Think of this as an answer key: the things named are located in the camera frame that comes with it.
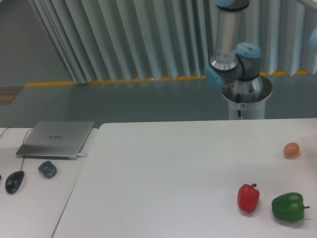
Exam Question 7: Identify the silver closed laptop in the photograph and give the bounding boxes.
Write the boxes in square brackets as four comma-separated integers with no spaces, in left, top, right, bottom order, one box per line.
[16,121,94,160]

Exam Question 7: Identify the green bell pepper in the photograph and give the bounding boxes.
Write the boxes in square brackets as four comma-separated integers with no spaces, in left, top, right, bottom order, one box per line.
[271,192,310,222]

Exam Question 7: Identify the black computer mouse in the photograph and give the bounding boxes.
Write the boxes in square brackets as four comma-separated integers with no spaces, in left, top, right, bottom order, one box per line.
[5,171,25,194]

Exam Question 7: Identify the black pedestal cable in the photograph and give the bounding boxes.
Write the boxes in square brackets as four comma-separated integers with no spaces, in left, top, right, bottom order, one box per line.
[235,93,244,120]

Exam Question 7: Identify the red bell pepper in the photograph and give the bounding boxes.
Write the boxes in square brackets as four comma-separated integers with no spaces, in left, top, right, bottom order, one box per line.
[237,183,260,214]

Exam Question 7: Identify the black mouse cable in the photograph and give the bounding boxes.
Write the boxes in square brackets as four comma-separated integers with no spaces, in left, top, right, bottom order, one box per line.
[18,128,34,172]

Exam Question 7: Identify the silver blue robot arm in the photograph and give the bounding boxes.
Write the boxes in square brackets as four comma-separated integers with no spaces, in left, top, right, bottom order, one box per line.
[205,0,317,88]

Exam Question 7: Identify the brown egg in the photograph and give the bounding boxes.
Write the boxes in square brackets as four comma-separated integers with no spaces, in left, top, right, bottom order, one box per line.
[283,142,300,158]

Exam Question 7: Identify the dark grey small device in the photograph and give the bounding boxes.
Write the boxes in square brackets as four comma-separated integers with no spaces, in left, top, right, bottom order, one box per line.
[38,161,57,179]

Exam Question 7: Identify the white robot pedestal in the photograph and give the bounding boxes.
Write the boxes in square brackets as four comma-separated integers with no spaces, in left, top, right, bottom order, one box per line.
[222,75,272,120]

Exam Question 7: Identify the white pleated curtain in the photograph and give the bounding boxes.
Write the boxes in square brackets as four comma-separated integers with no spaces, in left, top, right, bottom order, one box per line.
[31,0,317,84]

